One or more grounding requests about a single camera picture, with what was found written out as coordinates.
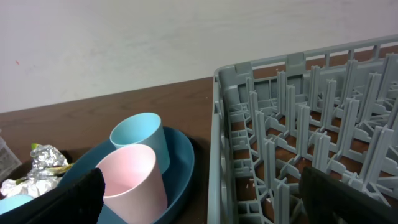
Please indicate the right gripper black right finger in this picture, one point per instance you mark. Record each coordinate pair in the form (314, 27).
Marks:
(326, 200)

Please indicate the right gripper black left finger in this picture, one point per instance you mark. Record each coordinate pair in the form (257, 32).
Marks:
(80, 201)

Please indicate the foil snack wrapper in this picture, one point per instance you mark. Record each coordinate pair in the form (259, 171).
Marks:
(47, 162)

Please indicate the light blue bowl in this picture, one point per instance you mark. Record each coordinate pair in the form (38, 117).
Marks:
(13, 202)

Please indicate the grey dishwasher rack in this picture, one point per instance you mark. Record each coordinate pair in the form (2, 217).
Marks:
(333, 108)

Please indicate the pink cup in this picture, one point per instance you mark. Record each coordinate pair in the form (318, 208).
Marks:
(134, 189)

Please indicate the clear plastic bin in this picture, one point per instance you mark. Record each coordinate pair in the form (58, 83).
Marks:
(8, 160)

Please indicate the light blue cup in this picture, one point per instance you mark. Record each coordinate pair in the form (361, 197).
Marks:
(146, 129)

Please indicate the dark blue plate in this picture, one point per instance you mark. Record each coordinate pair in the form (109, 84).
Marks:
(177, 179)

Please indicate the brown serving tray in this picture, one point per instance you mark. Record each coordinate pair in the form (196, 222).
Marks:
(194, 210)

